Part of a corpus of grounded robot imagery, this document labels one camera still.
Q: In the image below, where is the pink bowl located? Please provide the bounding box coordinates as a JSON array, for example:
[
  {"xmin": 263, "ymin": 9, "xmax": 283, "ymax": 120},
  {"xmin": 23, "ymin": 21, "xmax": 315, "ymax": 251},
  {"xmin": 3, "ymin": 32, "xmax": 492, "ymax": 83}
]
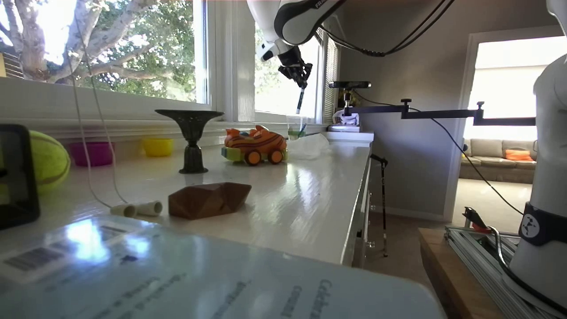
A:
[{"xmin": 67, "ymin": 140, "xmax": 115, "ymax": 168}]

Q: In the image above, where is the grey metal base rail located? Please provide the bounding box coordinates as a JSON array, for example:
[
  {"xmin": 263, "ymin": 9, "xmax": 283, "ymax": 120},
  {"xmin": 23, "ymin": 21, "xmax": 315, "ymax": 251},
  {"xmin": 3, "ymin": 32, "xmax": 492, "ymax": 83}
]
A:
[{"xmin": 444, "ymin": 225, "xmax": 551, "ymax": 319}]

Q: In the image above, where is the red black clamp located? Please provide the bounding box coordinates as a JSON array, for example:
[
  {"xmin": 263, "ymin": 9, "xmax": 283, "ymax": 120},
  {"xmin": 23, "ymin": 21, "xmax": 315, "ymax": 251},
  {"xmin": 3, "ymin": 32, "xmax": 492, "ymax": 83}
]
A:
[{"xmin": 462, "ymin": 204, "xmax": 492, "ymax": 236}]

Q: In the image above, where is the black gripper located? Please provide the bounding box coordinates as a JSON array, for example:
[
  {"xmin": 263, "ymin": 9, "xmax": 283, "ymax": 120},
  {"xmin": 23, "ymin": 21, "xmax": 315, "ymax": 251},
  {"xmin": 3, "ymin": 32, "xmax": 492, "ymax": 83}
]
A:
[{"xmin": 276, "ymin": 44, "xmax": 315, "ymax": 92}]

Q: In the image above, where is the black stereo camera bar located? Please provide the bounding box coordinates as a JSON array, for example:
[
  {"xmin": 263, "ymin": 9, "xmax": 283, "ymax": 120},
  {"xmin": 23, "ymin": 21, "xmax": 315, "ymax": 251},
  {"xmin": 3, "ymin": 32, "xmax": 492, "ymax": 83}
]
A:
[{"xmin": 327, "ymin": 80, "xmax": 373, "ymax": 90}]

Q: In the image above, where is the tree outside window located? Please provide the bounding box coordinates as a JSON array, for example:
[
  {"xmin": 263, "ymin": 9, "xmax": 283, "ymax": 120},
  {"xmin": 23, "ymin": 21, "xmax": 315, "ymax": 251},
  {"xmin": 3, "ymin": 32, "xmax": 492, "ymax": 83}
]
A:
[{"xmin": 0, "ymin": 0, "xmax": 196, "ymax": 103}]

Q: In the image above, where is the flat white box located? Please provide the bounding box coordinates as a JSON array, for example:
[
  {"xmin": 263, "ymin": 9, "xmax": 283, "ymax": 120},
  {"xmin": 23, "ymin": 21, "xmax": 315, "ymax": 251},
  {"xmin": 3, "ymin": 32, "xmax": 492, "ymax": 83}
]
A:
[{"xmin": 324, "ymin": 129, "xmax": 375, "ymax": 145}]

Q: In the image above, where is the green ball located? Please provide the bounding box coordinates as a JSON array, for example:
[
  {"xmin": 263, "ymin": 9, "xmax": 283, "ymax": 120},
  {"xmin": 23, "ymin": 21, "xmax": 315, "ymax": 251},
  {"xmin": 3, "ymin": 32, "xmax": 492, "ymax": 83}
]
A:
[{"xmin": 26, "ymin": 127, "xmax": 72, "ymax": 188}]

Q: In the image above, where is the thin black camera cable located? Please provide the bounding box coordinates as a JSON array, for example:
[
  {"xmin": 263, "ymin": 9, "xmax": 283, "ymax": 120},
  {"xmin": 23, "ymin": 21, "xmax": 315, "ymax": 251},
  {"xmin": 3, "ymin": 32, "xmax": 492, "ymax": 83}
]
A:
[{"xmin": 428, "ymin": 115, "xmax": 526, "ymax": 218}]

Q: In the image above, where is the black folded tripod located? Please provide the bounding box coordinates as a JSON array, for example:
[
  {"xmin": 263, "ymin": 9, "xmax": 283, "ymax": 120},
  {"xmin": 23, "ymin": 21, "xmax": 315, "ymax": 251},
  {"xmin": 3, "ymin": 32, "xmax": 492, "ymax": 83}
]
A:
[{"xmin": 368, "ymin": 152, "xmax": 391, "ymax": 259}]

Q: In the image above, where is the laminated printed paper sheet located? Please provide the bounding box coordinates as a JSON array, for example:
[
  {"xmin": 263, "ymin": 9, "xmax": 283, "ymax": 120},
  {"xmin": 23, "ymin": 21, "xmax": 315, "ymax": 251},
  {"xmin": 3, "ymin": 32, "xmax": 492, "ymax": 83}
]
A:
[{"xmin": 0, "ymin": 214, "xmax": 448, "ymax": 319}]

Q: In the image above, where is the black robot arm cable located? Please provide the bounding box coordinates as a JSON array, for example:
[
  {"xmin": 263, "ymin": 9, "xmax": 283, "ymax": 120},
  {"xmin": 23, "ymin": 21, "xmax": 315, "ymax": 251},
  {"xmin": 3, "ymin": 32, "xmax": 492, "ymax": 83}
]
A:
[{"xmin": 317, "ymin": 0, "xmax": 457, "ymax": 58}]

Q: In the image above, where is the orange toy car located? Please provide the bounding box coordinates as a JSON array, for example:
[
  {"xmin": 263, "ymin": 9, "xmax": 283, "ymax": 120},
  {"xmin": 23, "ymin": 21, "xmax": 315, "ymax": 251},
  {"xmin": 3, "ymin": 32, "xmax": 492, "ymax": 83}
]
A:
[{"xmin": 219, "ymin": 124, "xmax": 290, "ymax": 166}]

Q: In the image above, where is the yellow bowl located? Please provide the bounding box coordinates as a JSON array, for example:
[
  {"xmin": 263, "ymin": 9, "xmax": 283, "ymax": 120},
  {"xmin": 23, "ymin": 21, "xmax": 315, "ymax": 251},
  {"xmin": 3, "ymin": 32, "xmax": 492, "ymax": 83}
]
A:
[{"xmin": 139, "ymin": 136, "xmax": 177, "ymax": 159}]

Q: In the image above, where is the brown wooden polyhedron block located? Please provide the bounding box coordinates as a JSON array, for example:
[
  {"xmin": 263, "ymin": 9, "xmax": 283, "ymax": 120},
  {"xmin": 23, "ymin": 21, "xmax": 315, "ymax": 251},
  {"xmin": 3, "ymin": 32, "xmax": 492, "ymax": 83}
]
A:
[{"xmin": 166, "ymin": 181, "xmax": 253, "ymax": 221}]

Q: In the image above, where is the orange pillow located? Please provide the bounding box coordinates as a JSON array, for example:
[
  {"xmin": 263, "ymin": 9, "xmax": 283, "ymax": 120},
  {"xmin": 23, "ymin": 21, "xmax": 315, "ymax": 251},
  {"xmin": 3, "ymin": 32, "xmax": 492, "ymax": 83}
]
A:
[{"xmin": 503, "ymin": 147, "xmax": 535, "ymax": 163}]

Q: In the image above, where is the wooden board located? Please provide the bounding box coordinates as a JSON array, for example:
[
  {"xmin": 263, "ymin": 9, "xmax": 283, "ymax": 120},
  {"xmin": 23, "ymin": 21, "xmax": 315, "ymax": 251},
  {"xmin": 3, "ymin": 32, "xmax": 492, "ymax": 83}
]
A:
[{"xmin": 416, "ymin": 225, "xmax": 510, "ymax": 319}]

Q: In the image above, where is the clear plastic cup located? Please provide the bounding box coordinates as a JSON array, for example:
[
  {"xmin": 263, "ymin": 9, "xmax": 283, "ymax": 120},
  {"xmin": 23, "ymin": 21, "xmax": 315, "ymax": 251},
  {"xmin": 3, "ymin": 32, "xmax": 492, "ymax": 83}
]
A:
[{"xmin": 287, "ymin": 115, "xmax": 311, "ymax": 142}]

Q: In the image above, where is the black goblet stand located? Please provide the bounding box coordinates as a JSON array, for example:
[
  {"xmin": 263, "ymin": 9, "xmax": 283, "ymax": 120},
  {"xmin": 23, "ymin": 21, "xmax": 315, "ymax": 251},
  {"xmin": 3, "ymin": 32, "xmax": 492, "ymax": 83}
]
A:
[{"xmin": 154, "ymin": 106, "xmax": 225, "ymax": 175}]

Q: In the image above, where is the black box frame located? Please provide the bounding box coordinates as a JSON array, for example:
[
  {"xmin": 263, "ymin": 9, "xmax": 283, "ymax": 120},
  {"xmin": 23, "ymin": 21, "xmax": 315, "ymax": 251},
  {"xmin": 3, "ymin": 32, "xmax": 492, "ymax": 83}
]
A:
[{"xmin": 0, "ymin": 122, "xmax": 42, "ymax": 230}]

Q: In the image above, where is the thin white blind cord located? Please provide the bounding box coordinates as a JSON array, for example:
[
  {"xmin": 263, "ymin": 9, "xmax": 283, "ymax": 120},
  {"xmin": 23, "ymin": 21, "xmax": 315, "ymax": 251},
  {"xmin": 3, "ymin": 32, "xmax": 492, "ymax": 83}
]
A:
[
  {"xmin": 86, "ymin": 55, "xmax": 129, "ymax": 207},
  {"xmin": 67, "ymin": 51, "xmax": 115, "ymax": 211}
]

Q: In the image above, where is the beige couch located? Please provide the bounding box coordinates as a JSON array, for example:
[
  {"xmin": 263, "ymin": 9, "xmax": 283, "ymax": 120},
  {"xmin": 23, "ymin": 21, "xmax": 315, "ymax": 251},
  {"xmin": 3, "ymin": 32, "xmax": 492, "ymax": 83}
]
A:
[{"xmin": 458, "ymin": 136, "xmax": 538, "ymax": 184}]

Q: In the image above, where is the small white purple object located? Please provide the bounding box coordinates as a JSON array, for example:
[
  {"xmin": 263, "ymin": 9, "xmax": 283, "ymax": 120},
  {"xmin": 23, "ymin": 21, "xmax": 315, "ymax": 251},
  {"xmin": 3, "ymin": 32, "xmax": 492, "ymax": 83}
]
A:
[{"xmin": 331, "ymin": 104, "xmax": 361, "ymax": 133}]

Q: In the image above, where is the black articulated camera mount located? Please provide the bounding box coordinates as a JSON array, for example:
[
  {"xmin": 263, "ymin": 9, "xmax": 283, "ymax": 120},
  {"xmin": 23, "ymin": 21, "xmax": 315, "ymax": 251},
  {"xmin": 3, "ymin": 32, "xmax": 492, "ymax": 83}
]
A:
[{"xmin": 341, "ymin": 97, "xmax": 536, "ymax": 127}]

